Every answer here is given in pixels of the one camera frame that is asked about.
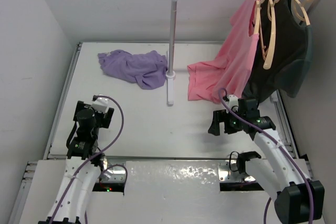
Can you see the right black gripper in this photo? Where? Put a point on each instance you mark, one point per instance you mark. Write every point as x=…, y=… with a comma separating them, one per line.
x=219, y=116

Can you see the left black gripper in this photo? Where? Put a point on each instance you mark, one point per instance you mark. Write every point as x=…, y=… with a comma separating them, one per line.
x=104, y=117

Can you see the dark grey t shirt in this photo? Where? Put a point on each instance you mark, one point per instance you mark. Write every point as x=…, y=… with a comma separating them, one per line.
x=291, y=62

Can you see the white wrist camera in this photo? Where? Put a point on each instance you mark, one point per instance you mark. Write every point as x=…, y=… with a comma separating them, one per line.
x=231, y=101
x=100, y=104

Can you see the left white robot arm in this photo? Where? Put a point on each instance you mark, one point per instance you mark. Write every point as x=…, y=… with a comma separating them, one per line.
x=83, y=162

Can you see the beige hanger holding dark shirt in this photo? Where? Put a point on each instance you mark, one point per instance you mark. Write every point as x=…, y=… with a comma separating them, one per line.
x=304, y=18

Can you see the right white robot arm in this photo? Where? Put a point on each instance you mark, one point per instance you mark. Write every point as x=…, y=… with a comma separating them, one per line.
x=296, y=197

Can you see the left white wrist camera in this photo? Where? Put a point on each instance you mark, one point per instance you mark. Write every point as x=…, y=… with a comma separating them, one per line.
x=100, y=104

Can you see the purple t shirt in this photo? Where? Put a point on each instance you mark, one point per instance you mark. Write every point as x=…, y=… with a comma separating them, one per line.
x=147, y=70

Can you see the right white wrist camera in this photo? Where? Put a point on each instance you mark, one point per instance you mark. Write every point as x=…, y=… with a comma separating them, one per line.
x=231, y=101

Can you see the beige hanger holding pink shirt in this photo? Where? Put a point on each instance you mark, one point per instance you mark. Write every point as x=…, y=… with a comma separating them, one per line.
x=257, y=16

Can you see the metal base rail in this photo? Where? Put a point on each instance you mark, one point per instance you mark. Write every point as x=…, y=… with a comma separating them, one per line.
x=120, y=174

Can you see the pink t shirt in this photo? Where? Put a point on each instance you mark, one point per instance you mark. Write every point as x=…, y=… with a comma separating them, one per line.
x=232, y=66

